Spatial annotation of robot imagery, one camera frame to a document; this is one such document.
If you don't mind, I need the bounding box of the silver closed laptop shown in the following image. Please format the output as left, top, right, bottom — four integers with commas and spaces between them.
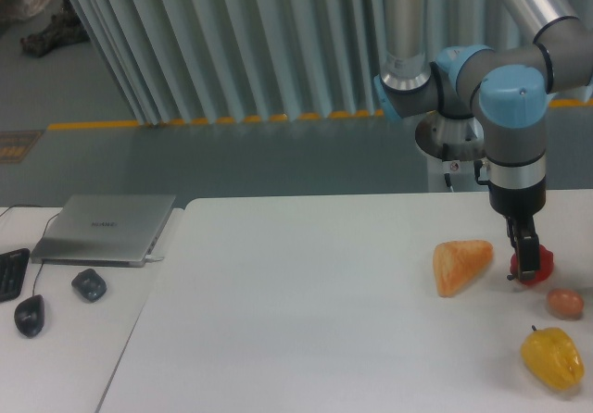
31, 194, 175, 268

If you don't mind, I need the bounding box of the red bell pepper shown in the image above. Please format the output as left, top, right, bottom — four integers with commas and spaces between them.
507, 244, 554, 286

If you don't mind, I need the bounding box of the yellow bell pepper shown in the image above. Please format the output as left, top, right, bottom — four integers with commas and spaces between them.
520, 325, 585, 391

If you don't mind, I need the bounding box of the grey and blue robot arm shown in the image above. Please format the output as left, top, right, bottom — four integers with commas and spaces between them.
374, 0, 592, 282

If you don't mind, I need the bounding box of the white corrugated partition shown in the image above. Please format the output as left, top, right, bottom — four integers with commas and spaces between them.
54, 0, 548, 128

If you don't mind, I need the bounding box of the triangular orange bread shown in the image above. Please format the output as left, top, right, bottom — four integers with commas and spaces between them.
433, 240, 494, 297

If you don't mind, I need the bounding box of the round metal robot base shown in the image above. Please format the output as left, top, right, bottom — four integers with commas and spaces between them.
415, 112, 486, 162

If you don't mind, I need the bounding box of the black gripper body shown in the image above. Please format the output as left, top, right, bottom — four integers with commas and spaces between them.
489, 181, 546, 219

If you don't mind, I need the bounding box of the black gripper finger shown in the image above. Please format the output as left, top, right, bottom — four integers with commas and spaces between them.
506, 217, 540, 280

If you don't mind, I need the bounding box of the black keyboard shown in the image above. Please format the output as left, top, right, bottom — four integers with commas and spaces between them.
0, 248, 31, 303

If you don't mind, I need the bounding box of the brown egg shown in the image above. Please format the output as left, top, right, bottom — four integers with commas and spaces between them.
546, 288, 584, 319

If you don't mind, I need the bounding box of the black wireless mouse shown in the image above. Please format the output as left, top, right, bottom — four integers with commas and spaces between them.
71, 269, 107, 303

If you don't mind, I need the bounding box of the dark driftwood piece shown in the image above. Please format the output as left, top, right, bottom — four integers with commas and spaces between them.
19, 0, 90, 57

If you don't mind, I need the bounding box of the black mouse cable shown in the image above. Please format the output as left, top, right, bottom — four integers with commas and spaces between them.
0, 204, 70, 298

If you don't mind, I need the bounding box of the black computer mouse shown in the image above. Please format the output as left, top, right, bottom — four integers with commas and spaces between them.
14, 294, 45, 338

